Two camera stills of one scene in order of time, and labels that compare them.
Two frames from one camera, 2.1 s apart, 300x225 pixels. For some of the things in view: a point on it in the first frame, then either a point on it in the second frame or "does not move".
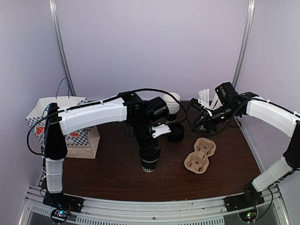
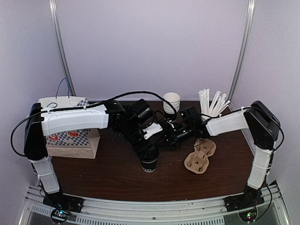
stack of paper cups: (173, 104) does not move
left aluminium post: (56, 18) does not move
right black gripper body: (213, 125) -> (177, 138)
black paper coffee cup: (149, 166) does not move
